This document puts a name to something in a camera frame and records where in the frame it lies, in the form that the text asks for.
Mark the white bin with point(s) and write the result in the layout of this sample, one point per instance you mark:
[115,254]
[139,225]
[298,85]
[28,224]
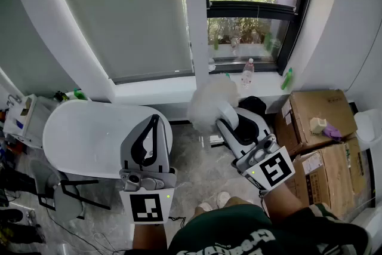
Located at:
[368,128]

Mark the white fluffy duster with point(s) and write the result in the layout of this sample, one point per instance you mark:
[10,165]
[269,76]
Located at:
[209,98]

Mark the grey roller blind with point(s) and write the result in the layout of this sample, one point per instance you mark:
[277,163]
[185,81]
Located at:
[125,15]

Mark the person's left forearm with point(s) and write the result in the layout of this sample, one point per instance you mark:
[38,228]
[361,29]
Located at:
[149,236]

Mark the white sneaker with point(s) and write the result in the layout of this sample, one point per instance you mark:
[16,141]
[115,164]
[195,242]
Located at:
[223,198]
[205,207]

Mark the dark bottle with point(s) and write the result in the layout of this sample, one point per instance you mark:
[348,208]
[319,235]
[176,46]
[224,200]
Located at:
[61,96]

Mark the black framed window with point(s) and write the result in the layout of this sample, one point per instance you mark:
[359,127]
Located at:
[247,9]

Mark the white bathtub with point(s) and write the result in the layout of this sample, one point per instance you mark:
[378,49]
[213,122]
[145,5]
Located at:
[77,134]

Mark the clear bottle with pink label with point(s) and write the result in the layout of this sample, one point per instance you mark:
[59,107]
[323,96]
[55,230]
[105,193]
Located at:
[247,74]

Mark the person's dark green shirt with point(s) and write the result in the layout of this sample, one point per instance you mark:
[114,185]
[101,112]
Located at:
[226,233]

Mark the beige plastic holder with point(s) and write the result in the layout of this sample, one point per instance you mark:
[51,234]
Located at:
[317,125]

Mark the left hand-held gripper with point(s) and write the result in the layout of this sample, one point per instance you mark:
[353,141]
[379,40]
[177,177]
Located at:
[146,207]

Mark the brown cardboard piece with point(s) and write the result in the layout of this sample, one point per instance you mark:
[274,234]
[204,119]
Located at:
[26,107]

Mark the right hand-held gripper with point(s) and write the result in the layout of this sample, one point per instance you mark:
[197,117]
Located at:
[276,170]

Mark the person's khaki shorts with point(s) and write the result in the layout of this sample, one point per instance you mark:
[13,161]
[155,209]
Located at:
[235,202]

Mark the brown cardboard box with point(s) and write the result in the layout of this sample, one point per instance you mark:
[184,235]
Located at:
[322,107]
[331,176]

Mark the purple cloth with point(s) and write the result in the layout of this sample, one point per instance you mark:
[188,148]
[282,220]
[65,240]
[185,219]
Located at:
[332,132]

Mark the person's right forearm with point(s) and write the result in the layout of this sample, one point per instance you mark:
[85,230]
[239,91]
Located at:
[280,203]

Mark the grey chair with black legs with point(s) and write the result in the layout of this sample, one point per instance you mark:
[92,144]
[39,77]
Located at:
[65,203]

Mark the chrome faucet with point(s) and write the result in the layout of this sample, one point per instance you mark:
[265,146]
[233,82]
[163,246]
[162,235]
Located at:
[13,99]

